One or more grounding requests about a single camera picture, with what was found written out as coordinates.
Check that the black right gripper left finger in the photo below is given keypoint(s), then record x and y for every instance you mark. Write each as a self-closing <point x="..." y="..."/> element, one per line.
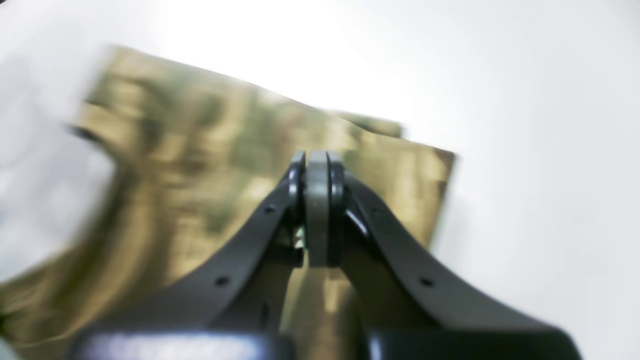
<point x="229" y="308"/>

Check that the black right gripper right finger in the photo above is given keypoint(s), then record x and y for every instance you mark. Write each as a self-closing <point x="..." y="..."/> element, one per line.
<point x="415" y="308"/>

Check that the camouflage T-shirt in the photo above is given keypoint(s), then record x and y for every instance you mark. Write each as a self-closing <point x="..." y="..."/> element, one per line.
<point x="195" y="152"/>

